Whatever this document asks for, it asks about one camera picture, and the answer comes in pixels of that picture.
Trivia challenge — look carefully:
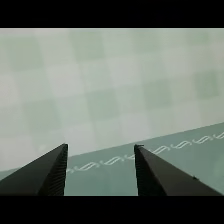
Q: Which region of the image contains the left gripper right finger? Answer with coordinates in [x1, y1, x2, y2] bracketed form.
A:
[133, 143, 224, 197]

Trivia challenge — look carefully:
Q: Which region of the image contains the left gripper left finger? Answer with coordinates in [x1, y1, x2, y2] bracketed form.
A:
[0, 143, 69, 197]

